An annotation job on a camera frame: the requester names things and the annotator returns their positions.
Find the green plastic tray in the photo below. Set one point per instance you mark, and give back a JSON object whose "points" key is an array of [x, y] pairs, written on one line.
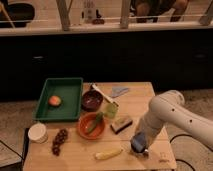
{"points": [[69, 91]]}

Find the grey blue cloth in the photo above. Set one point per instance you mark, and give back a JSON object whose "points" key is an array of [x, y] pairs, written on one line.
{"points": [[118, 91]]}

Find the orange peach fruit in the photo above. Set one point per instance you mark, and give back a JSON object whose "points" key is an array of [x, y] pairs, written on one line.
{"points": [[54, 101]]}

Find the white metal cup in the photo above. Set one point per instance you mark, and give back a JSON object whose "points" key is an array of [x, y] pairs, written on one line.
{"points": [[38, 133]]}

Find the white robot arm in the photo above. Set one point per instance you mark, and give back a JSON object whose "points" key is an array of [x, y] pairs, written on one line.
{"points": [[168, 107]]}

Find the wooden board table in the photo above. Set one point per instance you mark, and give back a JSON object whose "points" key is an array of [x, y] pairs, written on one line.
{"points": [[77, 153]]}

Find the dark red grape bunch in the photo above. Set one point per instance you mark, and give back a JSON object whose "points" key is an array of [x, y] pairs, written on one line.
{"points": [[59, 139]]}

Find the orange bowl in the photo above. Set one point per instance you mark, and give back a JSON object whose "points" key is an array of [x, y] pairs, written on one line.
{"points": [[83, 124]]}

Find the black chair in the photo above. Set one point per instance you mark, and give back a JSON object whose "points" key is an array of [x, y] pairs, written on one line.
{"points": [[20, 13]]}

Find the white handled knife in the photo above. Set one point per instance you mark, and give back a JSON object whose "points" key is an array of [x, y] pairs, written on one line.
{"points": [[108, 98]]}

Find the yellow corn cob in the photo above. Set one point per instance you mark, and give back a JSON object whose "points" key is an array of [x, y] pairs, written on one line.
{"points": [[107, 154]]}

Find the white bottle in background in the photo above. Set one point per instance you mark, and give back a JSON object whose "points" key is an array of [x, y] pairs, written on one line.
{"points": [[89, 10]]}

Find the seated person in background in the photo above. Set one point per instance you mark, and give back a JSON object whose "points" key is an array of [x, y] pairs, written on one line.
{"points": [[150, 9]]}

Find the dark maroon bowl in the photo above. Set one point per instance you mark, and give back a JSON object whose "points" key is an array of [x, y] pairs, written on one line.
{"points": [[91, 100]]}

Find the green pepper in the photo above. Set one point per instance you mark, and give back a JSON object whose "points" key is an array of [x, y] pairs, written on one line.
{"points": [[92, 126]]}

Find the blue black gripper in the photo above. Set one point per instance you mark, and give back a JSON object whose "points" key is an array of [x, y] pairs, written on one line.
{"points": [[139, 144]]}

